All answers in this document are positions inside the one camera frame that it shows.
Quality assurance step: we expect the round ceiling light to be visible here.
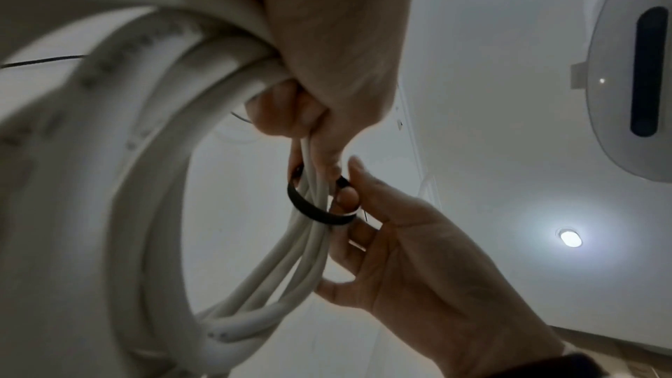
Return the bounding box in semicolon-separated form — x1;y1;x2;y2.
555;227;585;251

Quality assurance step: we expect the white oval device black slot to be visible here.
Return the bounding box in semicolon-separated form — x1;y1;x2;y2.
569;0;672;184

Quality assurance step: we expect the white cable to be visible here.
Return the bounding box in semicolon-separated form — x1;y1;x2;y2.
0;0;349;378

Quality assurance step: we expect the black cable strap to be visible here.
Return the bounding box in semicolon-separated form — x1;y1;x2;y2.
286;164;364;228

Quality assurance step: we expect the thin black wire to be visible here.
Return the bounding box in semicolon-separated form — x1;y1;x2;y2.
0;54;254;123

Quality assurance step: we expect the person's left hand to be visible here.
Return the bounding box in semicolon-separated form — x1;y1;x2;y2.
162;0;412;180

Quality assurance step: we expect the person's right hand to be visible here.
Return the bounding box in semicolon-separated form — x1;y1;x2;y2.
314;155;568;378

